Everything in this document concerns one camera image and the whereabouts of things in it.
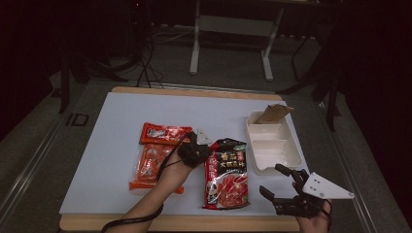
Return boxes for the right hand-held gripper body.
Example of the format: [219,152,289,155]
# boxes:
[273,168,356,218]

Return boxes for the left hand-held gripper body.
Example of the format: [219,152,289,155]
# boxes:
[177,128,214,169]

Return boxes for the white plastic divided container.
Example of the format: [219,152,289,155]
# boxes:
[244,110,304,177]

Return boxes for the red and black sauce packet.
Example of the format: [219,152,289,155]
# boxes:
[201,137,251,211]

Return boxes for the orange snack packet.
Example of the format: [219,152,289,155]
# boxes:
[128,121,193,195]

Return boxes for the gold snack packet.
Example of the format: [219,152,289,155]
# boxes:
[255,103,295,125]

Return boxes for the person's left hand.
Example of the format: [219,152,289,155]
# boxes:
[157,149,196,192]

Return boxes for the person's right hand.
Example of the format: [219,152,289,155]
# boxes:
[294,199,333,233]

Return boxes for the white table mat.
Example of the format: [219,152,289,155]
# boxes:
[59,91,309,217]

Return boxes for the black metal stand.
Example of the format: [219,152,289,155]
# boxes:
[275,0,345,132]
[57,0,144,115]

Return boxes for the black floor cables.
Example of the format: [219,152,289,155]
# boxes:
[135,30,165,89]

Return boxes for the black floor bracket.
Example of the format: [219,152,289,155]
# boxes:
[65,113,90,127]

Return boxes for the white metal desk frame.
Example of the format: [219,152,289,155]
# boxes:
[189,0,287,83]

